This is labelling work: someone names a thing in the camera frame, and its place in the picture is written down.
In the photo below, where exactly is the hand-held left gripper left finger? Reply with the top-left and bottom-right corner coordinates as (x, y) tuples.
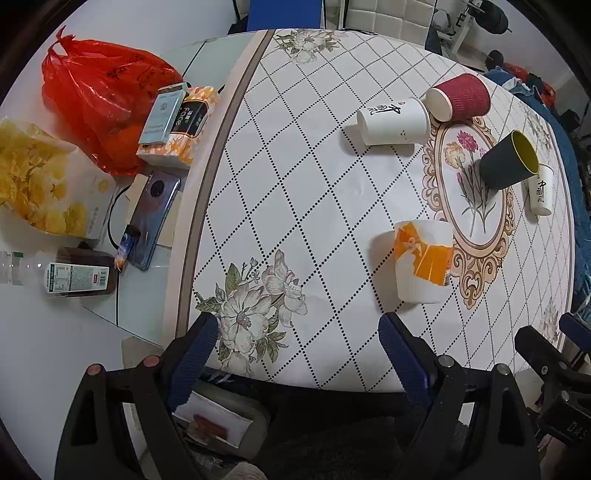
(55, 314), (220, 480)

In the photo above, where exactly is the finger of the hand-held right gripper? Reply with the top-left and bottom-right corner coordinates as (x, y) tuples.
(558, 312), (591, 366)
(515, 325), (591, 398)

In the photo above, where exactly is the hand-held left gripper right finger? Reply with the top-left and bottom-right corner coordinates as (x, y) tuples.
(379, 313), (542, 480)

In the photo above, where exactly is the white cup with orange pattern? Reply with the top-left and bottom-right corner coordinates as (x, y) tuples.
(393, 220), (455, 304)

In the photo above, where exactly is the small white cup black print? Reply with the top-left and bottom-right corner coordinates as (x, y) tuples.
(526, 164), (554, 216)

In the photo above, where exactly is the dark cup yellow inside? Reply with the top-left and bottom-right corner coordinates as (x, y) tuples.
(479, 130), (541, 190)

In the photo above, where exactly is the large white cup black print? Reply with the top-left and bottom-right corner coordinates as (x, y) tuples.
(356, 98), (431, 147)

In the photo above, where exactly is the red ribbed paper cup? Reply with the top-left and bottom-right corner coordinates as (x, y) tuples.
(425, 74), (491, 123)

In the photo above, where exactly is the brown bottle with white label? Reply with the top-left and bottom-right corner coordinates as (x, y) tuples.
(44, 247), (118, 299)

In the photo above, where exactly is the blue smartphone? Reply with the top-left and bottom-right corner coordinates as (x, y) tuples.
(121, 170), (182, 272)

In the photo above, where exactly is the floral checked tablecloth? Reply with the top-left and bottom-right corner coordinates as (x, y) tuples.
(161, 28), (578, 393)

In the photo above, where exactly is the clear plastic bottle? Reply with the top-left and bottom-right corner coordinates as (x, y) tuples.
(0, 250), (48, 286)

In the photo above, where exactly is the orange floral tissue pack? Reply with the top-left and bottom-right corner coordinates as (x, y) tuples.
(136, 85), (219, 169)

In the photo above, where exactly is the yellow floral printed package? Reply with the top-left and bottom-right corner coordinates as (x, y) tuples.
(0, 117), (117, 239)

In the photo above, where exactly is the black packet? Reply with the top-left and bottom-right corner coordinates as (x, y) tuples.
(168, 95), (209, 139)

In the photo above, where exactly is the pale cigarette pack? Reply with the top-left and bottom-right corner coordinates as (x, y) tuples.
(137, 84), (188, 145)

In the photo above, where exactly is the red plastic bag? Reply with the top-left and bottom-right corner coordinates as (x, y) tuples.
(41, 28), (185, 177)

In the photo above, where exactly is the white exercise machine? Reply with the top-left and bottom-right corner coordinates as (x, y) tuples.
(425, 0), (514, 57)

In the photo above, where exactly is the white tufted chair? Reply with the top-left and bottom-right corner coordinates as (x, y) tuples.
(344, 0), (432, 34)

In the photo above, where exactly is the blue panel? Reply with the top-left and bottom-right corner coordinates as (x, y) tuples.
(247, 0), (324, 33)

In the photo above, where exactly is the black charging cable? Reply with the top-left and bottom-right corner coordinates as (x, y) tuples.
(108, 187), (136, 252)

